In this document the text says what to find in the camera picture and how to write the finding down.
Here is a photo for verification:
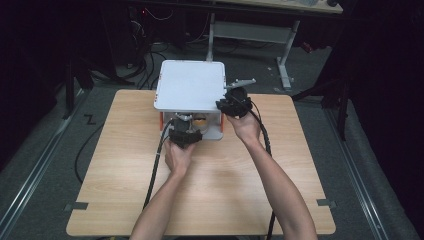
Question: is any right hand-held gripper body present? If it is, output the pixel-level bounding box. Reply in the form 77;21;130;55
224;78;258;119

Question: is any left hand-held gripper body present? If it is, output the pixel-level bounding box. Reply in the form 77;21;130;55
167;113;204;150

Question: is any white two-tier shoe rack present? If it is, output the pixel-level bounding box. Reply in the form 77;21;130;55
153;59;230;141

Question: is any person's left hand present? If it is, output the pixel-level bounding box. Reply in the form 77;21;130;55
164;140;198;180

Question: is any person's right hand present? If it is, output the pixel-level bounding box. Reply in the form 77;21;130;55
225;111;264;146

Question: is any black metal stand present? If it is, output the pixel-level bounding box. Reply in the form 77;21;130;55
62;58;95;120
292;74;353;142

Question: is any grey tape piece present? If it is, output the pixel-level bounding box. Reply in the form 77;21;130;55
316;198;337;209
63;201;90;212

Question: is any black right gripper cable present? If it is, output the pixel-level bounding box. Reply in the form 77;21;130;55
248;99;277;240

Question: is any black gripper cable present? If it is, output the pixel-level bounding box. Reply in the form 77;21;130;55
142;119;175;210
248;99;277;240

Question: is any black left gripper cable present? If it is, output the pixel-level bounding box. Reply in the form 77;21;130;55
142;119;175;210

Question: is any wooden desk with white frame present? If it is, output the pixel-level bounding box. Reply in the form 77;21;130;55
204;0;344;93

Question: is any tangle of black cables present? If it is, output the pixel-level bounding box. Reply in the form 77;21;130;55
128;8;174;91

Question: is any black floor cable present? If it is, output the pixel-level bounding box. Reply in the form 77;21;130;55
74;122;105;184

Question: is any metal floor rail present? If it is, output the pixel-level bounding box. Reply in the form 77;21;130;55
0;89;88;232
323;106;390;240

